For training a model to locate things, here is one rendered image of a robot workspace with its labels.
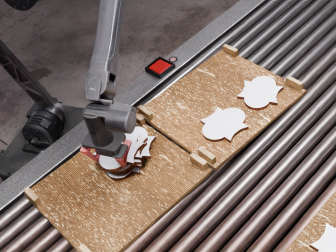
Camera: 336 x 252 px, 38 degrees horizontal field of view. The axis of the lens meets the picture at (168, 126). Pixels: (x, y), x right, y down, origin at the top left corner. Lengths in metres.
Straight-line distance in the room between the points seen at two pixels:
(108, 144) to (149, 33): 2.32
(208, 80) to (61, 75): 1.87
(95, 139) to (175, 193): 0.26
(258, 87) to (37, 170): 0.72
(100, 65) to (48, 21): 2.75
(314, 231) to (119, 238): 0.48
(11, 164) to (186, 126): 1.28
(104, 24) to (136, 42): 2.23
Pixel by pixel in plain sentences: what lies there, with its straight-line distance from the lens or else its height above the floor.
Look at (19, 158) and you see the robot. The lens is 2.58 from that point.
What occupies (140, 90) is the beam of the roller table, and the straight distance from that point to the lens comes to 1.68.
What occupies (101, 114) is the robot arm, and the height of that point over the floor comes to 1.21.
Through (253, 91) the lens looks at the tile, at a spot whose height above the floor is 0.95.
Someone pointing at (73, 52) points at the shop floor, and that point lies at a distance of 3.53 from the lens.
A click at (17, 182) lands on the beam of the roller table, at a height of 0.91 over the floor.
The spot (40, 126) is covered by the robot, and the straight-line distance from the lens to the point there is 2.44.
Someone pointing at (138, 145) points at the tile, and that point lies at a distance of 1.37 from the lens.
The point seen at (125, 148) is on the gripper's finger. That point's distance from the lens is 1.28.
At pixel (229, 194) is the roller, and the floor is 0.92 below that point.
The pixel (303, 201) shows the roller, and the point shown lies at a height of 0.92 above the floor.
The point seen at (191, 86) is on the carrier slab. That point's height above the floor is 0.94.
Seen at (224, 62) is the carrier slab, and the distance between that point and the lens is 1.70.
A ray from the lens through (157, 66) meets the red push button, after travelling 1.73.
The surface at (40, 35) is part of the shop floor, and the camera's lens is 3.82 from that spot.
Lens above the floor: 2.01
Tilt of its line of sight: 46 degrees down
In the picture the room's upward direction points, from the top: 11 degrees counter-clockwise
